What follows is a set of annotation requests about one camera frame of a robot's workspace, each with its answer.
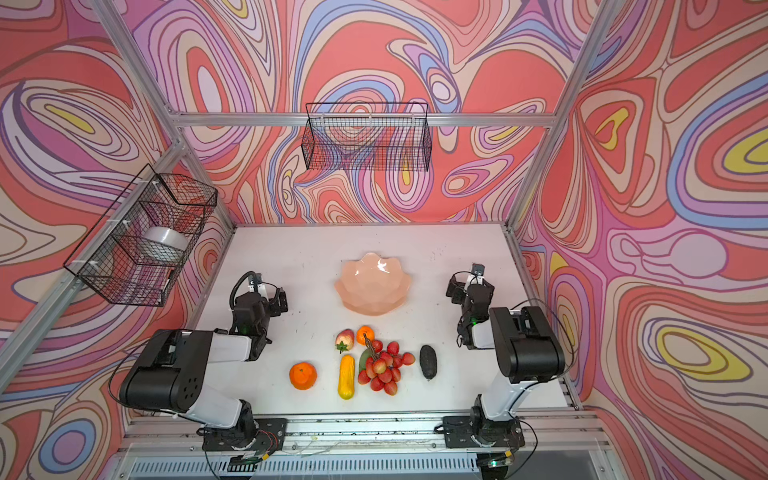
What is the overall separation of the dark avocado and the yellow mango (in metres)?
0.20

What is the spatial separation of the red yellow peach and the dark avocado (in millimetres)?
212

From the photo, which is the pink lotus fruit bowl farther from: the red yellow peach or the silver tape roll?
the silver tape roll

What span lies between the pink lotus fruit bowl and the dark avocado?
6.7 inches

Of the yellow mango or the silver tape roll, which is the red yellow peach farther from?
the silver tape roll

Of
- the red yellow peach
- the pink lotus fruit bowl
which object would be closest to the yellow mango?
the red yellow peach

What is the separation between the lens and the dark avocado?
820 mm

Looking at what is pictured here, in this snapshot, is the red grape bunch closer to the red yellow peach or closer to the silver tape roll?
the red yellow peach

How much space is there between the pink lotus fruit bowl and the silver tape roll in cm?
46

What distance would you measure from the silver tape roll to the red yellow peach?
1.53ft

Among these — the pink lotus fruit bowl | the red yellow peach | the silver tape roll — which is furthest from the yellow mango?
the silver tape roll

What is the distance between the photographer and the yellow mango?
2.58 feet

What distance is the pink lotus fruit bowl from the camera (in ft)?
3.20

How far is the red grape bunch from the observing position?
2.59ft

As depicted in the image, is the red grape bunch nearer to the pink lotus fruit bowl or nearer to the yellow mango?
the yellow mango
